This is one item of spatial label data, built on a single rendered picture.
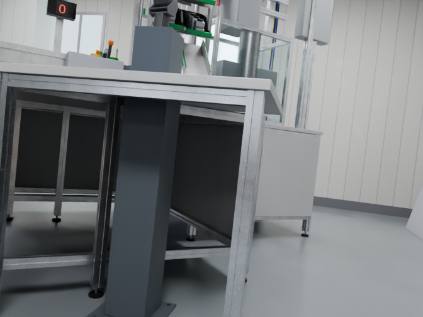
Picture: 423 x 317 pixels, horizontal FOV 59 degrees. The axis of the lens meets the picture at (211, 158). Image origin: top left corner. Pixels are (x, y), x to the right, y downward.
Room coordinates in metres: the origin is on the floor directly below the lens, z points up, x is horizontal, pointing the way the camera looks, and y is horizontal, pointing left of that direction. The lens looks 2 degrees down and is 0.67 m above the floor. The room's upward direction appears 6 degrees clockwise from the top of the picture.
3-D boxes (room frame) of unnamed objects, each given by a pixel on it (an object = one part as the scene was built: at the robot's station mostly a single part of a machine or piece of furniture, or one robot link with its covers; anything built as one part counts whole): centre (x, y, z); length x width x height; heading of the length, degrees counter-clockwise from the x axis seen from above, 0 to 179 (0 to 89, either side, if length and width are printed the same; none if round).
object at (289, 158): (3.06, -0.22, 0.43); 1.11 x 0.68 x 0.86; 119
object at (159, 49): (1.40, 0.24, 0.96); 0.14 x 0.14 x 0.20; 77
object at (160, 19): (1.40, 0.23, 1.09); 0.07 x 0.07 x 0.06; 77
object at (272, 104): (1.45, 0.22, 0.84); 0.90 x 0.70 x 0.03; 77
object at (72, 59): (1.49, 0.49, 0.93); 0.21 x 0.07 x 0.06; 119
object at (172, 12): (1.40, 0.24, 1.15); 0.09 x 0.07 x 0.06; 64
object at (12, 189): (3.23, 0.50, 0.43); 2.20 x 0.38 x 0.86; 119
